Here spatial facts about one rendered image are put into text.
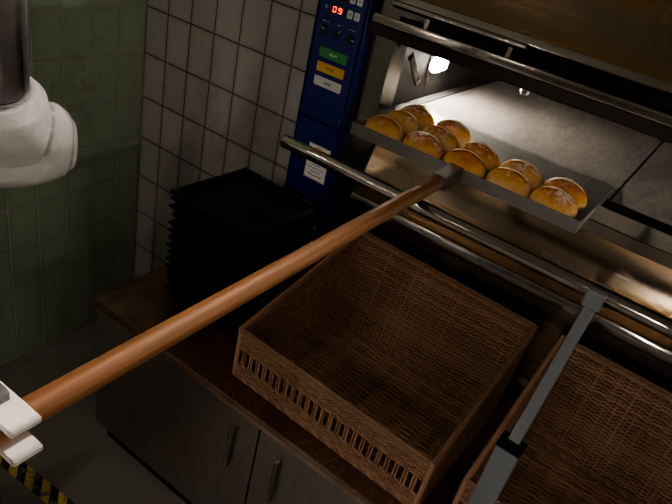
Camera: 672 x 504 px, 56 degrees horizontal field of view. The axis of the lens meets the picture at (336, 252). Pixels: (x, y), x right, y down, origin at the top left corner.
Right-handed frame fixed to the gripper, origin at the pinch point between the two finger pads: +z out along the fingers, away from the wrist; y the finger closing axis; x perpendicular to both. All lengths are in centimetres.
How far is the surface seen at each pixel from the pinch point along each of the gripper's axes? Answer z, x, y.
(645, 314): 46, -83, 2
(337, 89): -44, -119, 0
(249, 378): -23, -73, 59
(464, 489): 33, -72, 49
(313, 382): -5, -72, 47
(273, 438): -9, -66, 64
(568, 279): 32, -83, 2
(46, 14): -122, -88, 2
